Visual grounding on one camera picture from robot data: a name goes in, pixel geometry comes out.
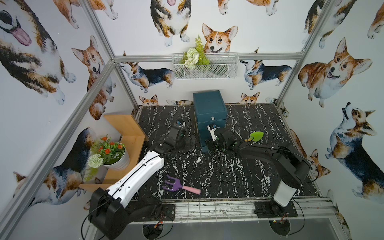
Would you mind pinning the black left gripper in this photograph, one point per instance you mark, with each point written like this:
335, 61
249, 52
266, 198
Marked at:
179, 130

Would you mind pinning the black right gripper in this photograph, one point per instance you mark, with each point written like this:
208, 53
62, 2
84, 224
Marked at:
218, 137

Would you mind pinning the teal bottom drawer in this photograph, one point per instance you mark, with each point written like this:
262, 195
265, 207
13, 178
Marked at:
204, 141

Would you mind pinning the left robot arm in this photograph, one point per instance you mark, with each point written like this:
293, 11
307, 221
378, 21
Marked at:
111, 210

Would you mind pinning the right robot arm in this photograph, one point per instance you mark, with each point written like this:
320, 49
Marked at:
292, 167

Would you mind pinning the teal drawer cabinet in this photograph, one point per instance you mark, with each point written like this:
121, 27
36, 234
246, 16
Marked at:
209, 109

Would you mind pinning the green toy trowel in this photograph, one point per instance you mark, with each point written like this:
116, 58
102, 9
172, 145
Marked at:
255, 137

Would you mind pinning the wooden corner shelf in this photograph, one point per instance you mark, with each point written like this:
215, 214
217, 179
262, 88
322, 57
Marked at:
133, 137

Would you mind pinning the purple pink toy rake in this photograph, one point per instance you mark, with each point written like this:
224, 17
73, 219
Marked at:
176, 185

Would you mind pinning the potted red flower plant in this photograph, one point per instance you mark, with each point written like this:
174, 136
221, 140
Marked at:
106, 153

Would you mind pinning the green fern white flowers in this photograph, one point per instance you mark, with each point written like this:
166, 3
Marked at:
195, 56

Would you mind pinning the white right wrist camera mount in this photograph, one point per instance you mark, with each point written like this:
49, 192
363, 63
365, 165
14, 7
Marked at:
212, 128

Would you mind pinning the white wire wall basket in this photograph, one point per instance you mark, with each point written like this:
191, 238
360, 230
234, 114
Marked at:
221, 66

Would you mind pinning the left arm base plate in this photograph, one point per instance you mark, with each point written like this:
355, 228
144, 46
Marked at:
166, 211

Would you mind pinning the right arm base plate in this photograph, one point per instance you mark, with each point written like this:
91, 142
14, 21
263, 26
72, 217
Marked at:
271, 209

